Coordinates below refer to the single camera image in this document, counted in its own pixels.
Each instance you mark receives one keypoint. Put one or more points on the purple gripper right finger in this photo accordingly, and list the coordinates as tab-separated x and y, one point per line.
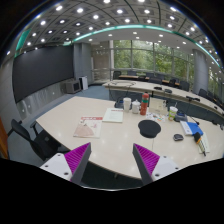
151	166

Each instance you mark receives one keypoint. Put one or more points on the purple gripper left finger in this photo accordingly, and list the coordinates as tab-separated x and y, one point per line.
69	166

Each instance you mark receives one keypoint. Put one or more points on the black round mouse pad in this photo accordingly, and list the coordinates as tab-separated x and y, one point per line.
149	128

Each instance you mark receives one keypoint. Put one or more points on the dark computer mouse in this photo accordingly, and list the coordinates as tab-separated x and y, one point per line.
178	137

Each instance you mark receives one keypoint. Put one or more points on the red and white magazine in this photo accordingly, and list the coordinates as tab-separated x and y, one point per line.
88	127

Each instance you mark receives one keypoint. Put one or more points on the black office chair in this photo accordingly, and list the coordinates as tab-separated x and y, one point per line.
44	145

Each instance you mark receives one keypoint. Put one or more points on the blue folder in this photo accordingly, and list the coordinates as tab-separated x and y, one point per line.
190	128

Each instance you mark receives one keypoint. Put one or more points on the white paper booklet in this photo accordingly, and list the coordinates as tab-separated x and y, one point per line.
113	115

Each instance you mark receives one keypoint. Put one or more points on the red thermos bottle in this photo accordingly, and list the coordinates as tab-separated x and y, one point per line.
144	103

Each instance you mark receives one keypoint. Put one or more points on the green and white cup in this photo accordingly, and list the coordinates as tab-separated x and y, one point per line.
172	113

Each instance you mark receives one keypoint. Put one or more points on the white lidded mug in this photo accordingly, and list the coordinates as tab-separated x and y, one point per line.
135	107

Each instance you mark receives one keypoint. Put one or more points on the white paper cup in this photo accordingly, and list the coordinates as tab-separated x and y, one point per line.
126	104

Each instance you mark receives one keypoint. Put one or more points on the curved rear conference table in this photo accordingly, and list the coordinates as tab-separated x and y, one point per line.
190	103

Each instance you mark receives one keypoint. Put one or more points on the large dark wall screen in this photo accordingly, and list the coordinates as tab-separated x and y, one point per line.
40	68

